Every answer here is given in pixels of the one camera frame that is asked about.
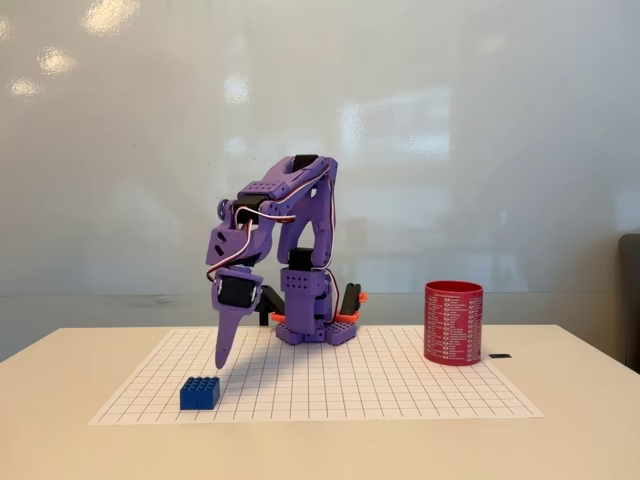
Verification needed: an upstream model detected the blue toy brick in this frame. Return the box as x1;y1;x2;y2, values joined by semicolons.
179;374;222;412

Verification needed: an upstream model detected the red cup with white print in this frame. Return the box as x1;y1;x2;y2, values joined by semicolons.
423;280;484;368

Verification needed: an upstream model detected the black clamp with orange knob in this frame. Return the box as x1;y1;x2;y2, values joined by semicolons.
334;282;370;324

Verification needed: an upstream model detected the white grid paper sheet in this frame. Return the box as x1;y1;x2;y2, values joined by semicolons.
88;327;545;427

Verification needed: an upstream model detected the red white black servo cable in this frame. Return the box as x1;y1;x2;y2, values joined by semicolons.
206;164;346;321

